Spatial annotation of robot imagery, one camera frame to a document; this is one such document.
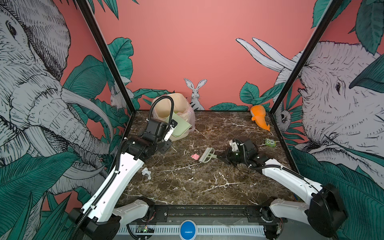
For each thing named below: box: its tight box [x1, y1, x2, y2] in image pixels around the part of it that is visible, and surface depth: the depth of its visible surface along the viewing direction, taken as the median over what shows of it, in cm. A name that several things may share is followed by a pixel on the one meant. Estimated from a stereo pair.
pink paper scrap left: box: [190, 153, 200, 160], surface depth 96 cm
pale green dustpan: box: [170, 112, 193, 137], surface depth 80 cm
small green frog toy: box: [264, 138, 277, 148], surface depth 103 cm
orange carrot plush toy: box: [250, 105, 271, 132], surface depth 113 cm
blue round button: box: [179, 219, 197, 240], surface depth 70 cm
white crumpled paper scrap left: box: [141, 167, 152, 180], surface depth 88 cm
